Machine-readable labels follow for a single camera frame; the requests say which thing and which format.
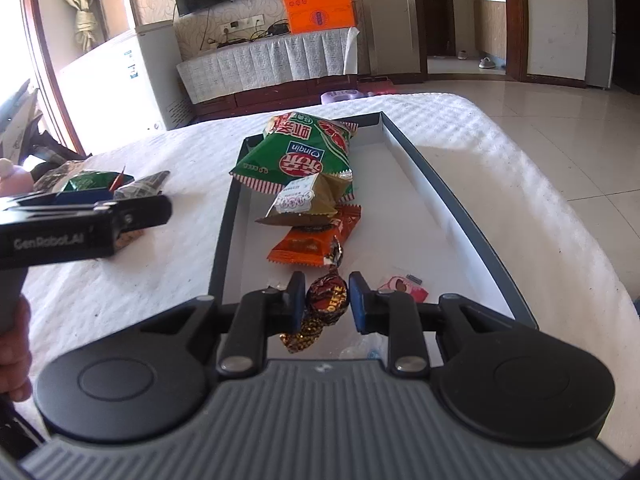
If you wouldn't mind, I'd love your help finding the brown gold candy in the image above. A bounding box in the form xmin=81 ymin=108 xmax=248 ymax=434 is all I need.
xmin=280 ymin=236 xmax=349 ymax=354

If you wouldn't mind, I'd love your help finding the orange snack packet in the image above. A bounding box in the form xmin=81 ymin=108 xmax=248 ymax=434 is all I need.
xmin=267 ymin=205 xmax=362 ymax=268

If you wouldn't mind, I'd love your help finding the gold brown snack packet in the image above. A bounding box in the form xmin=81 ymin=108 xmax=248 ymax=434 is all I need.
xmin=256 ymin=174 xmax=352 ymax=228

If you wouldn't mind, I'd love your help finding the green yellow chip bag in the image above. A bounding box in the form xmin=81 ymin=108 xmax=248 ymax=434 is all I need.
xmin=230 ymin=112 xmax=358 ymax=203

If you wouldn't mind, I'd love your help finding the clear small candy packet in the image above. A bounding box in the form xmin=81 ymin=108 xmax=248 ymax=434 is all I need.
xmin=340 ymin=334 xmax=388 ymax=363

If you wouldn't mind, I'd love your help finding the person's left hand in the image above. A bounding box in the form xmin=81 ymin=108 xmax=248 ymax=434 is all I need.
xmin=0 ymin=296 xmax=32 ymax=403

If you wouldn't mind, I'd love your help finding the pink small snack packet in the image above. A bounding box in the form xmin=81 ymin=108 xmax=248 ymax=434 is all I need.
xmin=378 ymin=274 xmax=428 ymax=304

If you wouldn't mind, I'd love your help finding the pink plush toy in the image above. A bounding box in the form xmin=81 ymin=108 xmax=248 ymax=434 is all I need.
xmin=0 ymin=158 xmax=34 ymax=197

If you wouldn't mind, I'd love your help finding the green snack bag far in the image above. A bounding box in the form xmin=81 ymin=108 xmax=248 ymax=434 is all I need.
xmin=62 ymin=170 xmax=134 ymax=192

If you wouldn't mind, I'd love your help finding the clear pack of biscuits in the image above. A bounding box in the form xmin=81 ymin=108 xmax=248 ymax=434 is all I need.
xmin=115 ymin=230 xmax=144 ymax=252

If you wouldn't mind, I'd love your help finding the red-orange narrow snack packet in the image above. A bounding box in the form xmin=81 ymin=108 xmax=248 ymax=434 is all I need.
xmin=110 ymin=168 xmax=126 ymax=193

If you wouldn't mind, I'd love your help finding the newspaper print snack packet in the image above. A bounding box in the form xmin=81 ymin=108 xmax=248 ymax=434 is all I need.
xmin=113 ymin=170 xmax=170 ymax=200

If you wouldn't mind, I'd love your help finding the white chest freezer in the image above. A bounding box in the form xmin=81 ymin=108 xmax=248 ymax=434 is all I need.
xmin=56 ymin=21 xmax=193 ymax=154

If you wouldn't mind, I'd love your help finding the white tablecloth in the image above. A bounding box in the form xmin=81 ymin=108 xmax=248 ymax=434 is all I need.
xmin=24 ymin=93 xmax=639 ymax=462

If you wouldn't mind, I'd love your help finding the purple floor object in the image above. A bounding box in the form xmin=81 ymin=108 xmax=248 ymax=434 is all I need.
xmin=320 ymin=89 xmax=366 ymax=104

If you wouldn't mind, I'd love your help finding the tv cabinet with lace cloth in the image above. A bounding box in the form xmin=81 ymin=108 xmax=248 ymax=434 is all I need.
xmin=177 ymin=27 xmax=359 ymax=122

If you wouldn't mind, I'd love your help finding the kitchen counter cabinet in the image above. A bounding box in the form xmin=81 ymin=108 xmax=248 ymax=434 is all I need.
xmin=473 ymin=0 xmax=508 ymax=70

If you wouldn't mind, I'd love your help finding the orange gift box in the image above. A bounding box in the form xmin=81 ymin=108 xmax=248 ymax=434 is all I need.
xmin=282 ymin=0 xmax=356 ymax=34

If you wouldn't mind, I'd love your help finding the grey refrigerator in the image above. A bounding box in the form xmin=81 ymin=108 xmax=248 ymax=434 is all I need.
xmin=585 ymin=0 xmax=616 ymax=89

